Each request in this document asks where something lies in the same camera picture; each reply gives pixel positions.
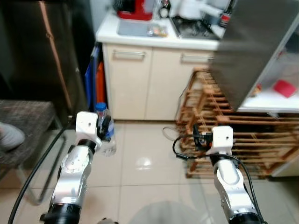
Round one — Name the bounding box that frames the blue flat board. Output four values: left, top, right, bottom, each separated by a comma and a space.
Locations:
85, 44, 101, 111

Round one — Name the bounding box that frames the small snack packet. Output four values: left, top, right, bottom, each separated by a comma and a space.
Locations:
148, 25, 168, 37

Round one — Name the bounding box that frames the clear water bottle blue cap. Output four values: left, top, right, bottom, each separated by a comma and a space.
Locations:
95, 102, 117, 157

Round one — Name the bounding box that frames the grey fridge door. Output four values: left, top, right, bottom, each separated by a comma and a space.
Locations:
207, 0, 299, 112

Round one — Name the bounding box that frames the red kitchen appliance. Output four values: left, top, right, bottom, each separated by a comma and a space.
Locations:
115, 0, 155, 21

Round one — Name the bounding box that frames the white pot with handle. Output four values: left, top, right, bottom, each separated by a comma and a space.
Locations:
179, 0, 225, 20

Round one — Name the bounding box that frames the brown checked chair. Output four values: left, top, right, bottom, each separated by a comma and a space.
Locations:
0, 99, 63, 207

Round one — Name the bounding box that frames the red flat pack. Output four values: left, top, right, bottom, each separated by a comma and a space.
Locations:
273, 79, 298, 98

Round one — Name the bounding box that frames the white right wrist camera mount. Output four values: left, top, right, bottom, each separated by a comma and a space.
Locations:
207, 126, 234, 156

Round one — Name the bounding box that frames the silver cabinet handle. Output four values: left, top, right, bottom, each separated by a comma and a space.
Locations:
181, 53, 214, 64
112, 50, 147, 61

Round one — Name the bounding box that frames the wooden slatted rack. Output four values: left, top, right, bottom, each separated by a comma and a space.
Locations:
176, 69, 299, 180

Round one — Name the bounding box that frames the grey flat tray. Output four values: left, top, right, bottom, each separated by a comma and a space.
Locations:
116, 18, 155, 37

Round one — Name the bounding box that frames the tall dark glossy cabinet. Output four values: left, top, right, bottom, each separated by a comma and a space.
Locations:
0, 0, 95, 113

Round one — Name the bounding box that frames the grey mini fridge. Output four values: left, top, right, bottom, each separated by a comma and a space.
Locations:
207, 0, 299, 115

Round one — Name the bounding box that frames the small dark jar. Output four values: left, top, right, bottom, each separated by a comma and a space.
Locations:
158, 0, 171, 19

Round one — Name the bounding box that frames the steel gas stove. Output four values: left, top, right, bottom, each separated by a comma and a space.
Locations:
170, 16, 221, 41

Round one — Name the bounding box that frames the orange flat board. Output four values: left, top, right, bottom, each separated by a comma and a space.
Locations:
96, 60, 107, 106

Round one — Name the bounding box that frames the dark bottle red label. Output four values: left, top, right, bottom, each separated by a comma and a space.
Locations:
219, 0, 235, 29

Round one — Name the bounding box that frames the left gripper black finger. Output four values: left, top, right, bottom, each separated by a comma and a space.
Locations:
100, 114, 114, 141

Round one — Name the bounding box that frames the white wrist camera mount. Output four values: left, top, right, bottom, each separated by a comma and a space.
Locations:
207, 126, 234, 156
75, 111, 100, 143

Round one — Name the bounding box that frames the grey slippered foot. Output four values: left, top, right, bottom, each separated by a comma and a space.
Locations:
0, 122, 27, 151

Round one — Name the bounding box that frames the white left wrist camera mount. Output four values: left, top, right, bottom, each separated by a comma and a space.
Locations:
75, 111, 100, 143

